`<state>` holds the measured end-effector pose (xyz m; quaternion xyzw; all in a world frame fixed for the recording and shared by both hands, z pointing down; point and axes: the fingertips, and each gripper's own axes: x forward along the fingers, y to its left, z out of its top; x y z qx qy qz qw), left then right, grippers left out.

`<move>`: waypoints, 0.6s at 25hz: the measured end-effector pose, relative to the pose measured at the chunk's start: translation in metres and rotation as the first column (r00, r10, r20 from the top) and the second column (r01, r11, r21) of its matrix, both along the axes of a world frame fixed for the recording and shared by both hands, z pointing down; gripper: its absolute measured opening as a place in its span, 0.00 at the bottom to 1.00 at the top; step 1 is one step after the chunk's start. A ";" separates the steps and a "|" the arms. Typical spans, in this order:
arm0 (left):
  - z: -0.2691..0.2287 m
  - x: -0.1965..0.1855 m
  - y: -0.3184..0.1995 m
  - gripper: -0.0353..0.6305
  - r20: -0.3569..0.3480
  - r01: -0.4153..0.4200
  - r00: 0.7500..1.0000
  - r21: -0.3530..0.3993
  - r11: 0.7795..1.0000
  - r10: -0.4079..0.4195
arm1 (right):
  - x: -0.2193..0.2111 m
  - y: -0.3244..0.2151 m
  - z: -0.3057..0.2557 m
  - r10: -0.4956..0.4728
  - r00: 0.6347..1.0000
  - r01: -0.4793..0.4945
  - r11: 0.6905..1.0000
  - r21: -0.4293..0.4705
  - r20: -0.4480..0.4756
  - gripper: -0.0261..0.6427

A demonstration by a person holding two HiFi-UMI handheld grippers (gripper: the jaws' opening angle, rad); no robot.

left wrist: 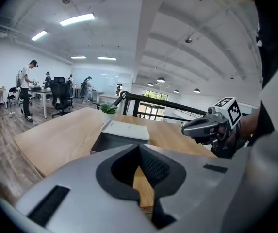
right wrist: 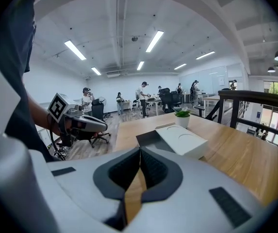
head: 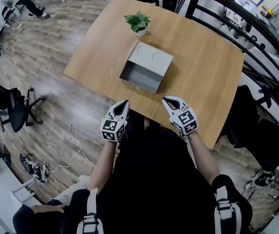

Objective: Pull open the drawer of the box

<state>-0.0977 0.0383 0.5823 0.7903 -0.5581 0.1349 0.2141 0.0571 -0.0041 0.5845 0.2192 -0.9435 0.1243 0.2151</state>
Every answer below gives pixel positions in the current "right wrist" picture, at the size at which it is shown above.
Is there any white rectangular box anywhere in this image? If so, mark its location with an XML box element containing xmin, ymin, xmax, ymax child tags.
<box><xmin>135</xmin><ymin>129</ymin><xmax>178</xmax><ymax>155</ymax></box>
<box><xmin>155</xmin><ymin>122</ymin><xmax>209</xmax><ymax>160</ymax></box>

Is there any green plant in white pot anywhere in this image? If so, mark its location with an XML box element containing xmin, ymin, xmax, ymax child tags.
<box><xmin>174</xmin><ymin>107</ymin><xmax>192</xmax><ymax>130</ymax></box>

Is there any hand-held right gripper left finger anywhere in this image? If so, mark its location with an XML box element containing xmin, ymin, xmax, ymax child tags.
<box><xmin>29</xmin><ymin>146</ymin><xmax>141</xmax><ymax>233</ymax></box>

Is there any group of ceiling strip lights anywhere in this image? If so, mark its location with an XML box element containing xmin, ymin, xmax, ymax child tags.
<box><xmin>64</xmin><ymin>30</ymin><xmax>216</xmax><ymax>76</ymax></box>

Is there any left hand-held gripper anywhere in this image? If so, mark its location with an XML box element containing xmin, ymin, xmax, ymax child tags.
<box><xmin>48</xmin><ymin>93</ymin><xmax>109</xmax><ymax>148</ymax></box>

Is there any person's left forearm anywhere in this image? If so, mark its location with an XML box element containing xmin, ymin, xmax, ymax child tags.
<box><xmin>26</xmin><ymin>91</ymin><xmax>66</xmax><ymax>137</ymax></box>

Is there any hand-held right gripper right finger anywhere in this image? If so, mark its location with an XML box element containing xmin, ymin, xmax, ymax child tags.
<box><xmin>126</xmin><ymin>146</ymin><xmax>278</xmax><ymax>233</ymax></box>

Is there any person's left hand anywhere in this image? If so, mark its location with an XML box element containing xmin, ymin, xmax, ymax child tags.
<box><xmin>65</xmin><ymin>117</ymin><xmax>84</xmax><ymax>134</ymax></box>

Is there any person's black clothing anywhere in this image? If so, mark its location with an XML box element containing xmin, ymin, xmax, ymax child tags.
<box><xmin>0</xmin><ymin>0</ymin><xmax>54</xmax><ymax>162</ymax></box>

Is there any wooden table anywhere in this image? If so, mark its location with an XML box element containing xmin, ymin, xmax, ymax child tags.
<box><xmin>205</xmin><ymin>90</ymin><xmax>278</xmax><ymax>152</ymax></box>

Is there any black office chair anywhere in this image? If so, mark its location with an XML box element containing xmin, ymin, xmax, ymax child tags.
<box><xmin>171</xmin><ymin>91</ymin><xmax>183</xmax><ymax>108</ymax></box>
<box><xmin>159</xmin><ymin>87</ymin><xmax>175</xmax><ymax>114</ymax></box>
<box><xmin>89</xmin><ymin>99</ymin><xmax>112</xmax><ymax>149</ymax></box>

